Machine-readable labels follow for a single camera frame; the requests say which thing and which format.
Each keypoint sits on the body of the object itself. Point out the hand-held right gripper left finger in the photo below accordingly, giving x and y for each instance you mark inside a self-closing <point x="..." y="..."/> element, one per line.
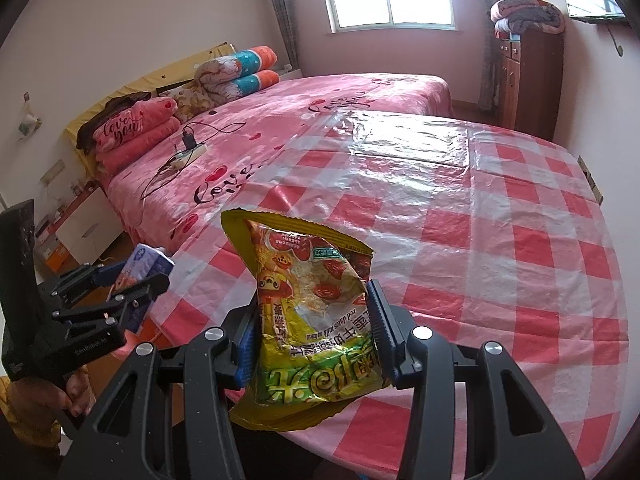
<point x="245" y="355"/>

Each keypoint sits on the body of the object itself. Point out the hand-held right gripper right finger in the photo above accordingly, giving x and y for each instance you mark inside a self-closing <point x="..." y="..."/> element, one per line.
<point x="382" y="330"/>

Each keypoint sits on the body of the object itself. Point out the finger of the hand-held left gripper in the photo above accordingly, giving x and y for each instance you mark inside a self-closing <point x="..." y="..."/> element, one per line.
<point x="140" y="290"/>
<point x="107" y="272"/>

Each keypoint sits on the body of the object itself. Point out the blue cartoon milk box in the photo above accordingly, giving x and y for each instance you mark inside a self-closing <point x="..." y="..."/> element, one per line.
<point x="145" y="260"/>

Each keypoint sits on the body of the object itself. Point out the yellow green snack packet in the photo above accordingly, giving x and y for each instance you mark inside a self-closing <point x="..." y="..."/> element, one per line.
<point x="310" y="280"/>

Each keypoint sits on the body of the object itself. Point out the person's left forearm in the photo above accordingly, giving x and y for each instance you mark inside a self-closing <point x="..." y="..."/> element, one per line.
<point x="25" y="430"/>

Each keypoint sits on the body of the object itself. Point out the person's left hand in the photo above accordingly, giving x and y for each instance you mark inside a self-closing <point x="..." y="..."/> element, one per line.
<point x="80" y="390"/>

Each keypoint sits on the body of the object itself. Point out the white nightstand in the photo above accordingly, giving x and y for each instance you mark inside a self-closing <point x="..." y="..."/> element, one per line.
<point x="85" y="230"/>

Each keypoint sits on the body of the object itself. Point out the pink checkered tablecloth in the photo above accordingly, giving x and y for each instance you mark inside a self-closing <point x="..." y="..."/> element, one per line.
<point x="500" y="260"/>

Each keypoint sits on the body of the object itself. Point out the folded pink blanket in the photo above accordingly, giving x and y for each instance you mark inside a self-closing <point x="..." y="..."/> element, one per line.
<point x="135" y="135"/>

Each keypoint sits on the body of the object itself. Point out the white power strip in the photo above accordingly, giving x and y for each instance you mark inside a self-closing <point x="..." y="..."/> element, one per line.
<point x="192" y="154"/>

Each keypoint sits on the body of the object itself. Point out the black charger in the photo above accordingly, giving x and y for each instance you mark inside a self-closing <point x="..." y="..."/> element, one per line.
<point x="189" y="141"/>

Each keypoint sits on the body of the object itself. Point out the floral pillow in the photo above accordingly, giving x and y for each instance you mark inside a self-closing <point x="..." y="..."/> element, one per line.
<point x="190" y="100"/>

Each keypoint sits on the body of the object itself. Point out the yellow headboard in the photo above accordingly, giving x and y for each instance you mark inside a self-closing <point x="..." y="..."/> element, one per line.
<point x="165" y="67"/>

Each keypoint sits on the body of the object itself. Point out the rolled colourful quilt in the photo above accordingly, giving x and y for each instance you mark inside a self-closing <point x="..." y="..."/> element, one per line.
<point x="235" y="75"/>

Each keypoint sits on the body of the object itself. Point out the bed with pink sheet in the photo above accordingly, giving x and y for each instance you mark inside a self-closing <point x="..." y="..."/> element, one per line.
<point x="350" y="95"/>

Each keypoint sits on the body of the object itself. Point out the brown wooden cabinet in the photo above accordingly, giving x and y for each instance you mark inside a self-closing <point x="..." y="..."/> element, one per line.
<point x="535" y="85"/>

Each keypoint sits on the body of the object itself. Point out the grey patterned curtain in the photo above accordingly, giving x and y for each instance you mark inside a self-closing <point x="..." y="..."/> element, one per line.
<point x="487" y="60"/>

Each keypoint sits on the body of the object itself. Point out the grey checked curtain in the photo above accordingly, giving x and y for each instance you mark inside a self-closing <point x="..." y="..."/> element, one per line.
<point x="282" y="10"/>

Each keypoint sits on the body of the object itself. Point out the folded grey pink quilt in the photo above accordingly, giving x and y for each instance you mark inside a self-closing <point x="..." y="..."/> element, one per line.
<point x="525" y="17"/>

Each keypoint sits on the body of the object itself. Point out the small wall hanging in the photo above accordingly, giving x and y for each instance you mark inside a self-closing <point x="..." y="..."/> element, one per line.
<point x="27" y="122"/>

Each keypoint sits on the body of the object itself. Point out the brown metal bracket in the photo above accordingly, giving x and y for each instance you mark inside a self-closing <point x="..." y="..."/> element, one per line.
<point x="590" y="180"/>

